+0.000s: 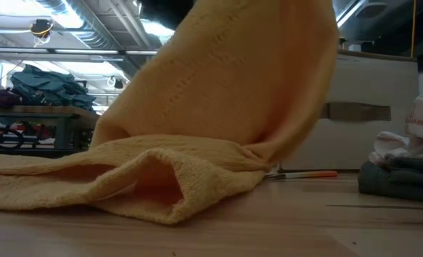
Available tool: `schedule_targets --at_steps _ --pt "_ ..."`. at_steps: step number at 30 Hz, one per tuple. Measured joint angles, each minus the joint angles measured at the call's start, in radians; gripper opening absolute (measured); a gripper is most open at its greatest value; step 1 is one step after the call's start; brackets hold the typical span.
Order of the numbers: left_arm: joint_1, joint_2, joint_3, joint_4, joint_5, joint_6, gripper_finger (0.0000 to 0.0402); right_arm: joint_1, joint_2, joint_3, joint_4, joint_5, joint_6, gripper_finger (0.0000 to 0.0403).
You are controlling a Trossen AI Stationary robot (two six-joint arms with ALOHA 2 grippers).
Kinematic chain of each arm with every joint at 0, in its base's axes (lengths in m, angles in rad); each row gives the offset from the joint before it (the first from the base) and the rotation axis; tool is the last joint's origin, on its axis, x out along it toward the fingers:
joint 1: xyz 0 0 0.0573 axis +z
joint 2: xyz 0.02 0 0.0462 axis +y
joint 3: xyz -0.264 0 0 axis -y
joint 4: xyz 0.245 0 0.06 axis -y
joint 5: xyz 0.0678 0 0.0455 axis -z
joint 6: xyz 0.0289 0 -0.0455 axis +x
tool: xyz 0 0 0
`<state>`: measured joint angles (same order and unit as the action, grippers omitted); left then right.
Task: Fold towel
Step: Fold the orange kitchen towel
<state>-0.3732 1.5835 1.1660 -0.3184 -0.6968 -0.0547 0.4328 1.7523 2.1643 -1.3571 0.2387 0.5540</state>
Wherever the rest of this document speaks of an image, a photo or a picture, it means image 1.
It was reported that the teal clothes pile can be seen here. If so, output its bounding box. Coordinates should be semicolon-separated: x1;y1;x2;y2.
10;64;96;111

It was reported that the long ceiling light bar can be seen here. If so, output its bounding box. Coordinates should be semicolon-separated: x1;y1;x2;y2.
0;46;158;56

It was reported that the black ceiling device yellow cable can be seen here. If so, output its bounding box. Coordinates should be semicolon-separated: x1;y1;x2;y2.
29;18;55;47

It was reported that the purple cloth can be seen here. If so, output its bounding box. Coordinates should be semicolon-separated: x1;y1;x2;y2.
0;88;23;109

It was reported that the orange-handled knife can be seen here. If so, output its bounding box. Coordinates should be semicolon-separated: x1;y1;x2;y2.
264;170;339;181

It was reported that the mustard yellow towel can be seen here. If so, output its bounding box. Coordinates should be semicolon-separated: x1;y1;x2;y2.
0;0;340;226

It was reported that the dark grey towel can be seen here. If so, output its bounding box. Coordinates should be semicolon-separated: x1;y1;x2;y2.
357;156;423;205

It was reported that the beige fabric storage box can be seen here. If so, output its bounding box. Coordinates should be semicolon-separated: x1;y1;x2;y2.
280;49;419;172

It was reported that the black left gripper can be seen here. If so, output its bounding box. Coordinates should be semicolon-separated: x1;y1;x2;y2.
139;0;198;31

